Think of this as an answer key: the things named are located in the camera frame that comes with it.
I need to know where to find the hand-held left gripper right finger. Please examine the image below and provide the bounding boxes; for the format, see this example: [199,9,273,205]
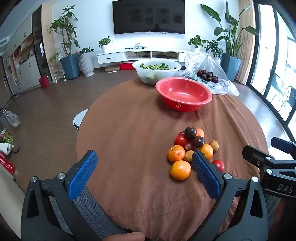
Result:
[191,151,269,241]

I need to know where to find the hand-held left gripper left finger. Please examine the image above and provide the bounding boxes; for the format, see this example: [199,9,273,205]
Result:
[21,150,102,241]

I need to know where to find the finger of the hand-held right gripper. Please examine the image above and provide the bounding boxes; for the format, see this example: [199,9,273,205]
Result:
[270,137,296,154]
[242,145,296,173]

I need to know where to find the red tomato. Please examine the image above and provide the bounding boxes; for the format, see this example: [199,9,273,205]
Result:
[212,160,225,172]
[174,134,188,147]

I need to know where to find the large smooth orange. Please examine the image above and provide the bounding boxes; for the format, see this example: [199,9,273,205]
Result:
[170,160,191,180]

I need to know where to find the single dark plum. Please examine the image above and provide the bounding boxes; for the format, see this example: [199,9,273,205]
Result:
[193,136,205,149]
[184,127,197,140]

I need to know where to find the mandarin with stem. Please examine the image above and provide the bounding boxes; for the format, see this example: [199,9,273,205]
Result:
[167,145,186,163]

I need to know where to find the red plastic bowl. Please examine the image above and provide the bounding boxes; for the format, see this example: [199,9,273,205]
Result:
[155,77,213,113]

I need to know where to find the black outdoor chair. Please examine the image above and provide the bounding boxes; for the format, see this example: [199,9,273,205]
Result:
[268,72,286,98]
[281,86,296,121]

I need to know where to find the brown tablecloth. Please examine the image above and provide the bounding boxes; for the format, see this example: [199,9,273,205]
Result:
[75,77,281,241]

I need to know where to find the white stool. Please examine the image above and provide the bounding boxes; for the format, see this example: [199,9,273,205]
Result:
[73,108,89,132]

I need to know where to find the person's bare knee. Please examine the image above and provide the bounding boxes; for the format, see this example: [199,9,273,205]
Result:
[102,232,146,241]

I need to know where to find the red cardboard box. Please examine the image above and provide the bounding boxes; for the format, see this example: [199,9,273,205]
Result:
[0,152,16,175]

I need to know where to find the green plastic bag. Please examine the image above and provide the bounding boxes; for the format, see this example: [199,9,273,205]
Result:
[190,75,216,90]

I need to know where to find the plastic bag with greens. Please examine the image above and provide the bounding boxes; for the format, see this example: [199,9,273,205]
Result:
[2,110,22,130]

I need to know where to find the pile of dark plums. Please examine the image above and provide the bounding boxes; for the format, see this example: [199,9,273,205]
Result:
[196,69,219,84]

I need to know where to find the blue square plant pot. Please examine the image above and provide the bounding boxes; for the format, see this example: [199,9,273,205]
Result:
[221,53,242,81]
[60,54,81,80]

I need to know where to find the small red bin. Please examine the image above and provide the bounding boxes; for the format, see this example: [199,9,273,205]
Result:
[38,76,51,89]

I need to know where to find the clear plastic bag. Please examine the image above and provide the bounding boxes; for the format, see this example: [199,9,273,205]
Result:
[178,51,240,96]

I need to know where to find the white ribbed plant pot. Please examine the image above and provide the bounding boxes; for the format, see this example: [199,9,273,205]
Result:
[79,52,95,77]

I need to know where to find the beige curtain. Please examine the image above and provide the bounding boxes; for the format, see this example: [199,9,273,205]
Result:
[236,0,255,85]

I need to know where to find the black framed window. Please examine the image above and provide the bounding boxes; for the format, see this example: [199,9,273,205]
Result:
[246,0,296,139]

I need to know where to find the white plastic basin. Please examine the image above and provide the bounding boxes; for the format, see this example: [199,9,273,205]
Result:
[132,60,182,85]

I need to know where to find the bushy green plant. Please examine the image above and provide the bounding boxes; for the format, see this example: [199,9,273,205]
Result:
[205,40,223,58]

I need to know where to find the white television cabinet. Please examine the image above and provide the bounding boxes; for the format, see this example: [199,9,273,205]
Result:
[96,47,193,65]

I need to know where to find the leafy green vegetables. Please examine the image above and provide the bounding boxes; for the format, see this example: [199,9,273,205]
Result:
[140,62,176,70]

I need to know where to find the small green plant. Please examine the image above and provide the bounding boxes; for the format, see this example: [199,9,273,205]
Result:
[78,47,94,56]
[188,35,206,48]
[98,36,113,48]

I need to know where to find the large broad-leaf plant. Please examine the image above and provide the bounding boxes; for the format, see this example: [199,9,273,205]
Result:
[201,2,259,58]

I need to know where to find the tall leafy tree plant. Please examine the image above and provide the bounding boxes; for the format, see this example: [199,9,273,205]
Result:
[46,5,80,57]

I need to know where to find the white wire rack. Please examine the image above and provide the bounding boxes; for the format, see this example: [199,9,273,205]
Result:
[50,61,65,82]

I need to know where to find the white wall cabinet unit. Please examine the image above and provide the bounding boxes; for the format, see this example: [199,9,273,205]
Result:
[0,16,42,95]

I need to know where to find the wall-mounted black television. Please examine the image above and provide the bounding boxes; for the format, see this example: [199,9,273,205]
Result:
[112,0,186,35]

